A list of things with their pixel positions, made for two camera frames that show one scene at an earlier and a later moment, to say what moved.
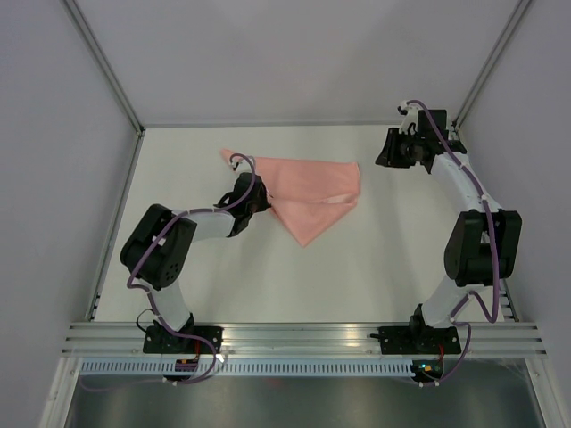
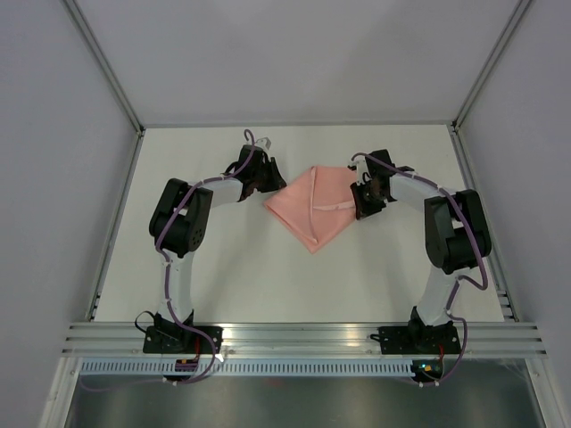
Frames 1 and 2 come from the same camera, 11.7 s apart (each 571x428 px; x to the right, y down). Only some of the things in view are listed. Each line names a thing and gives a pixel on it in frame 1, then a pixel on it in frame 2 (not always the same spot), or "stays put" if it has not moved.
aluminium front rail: [257, 341] stays put
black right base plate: [408, 341] stays put
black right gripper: [388, 156] -> [363, 209]
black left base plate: [165, 341] stays put
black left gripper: [263, 205] -> [277, 182]
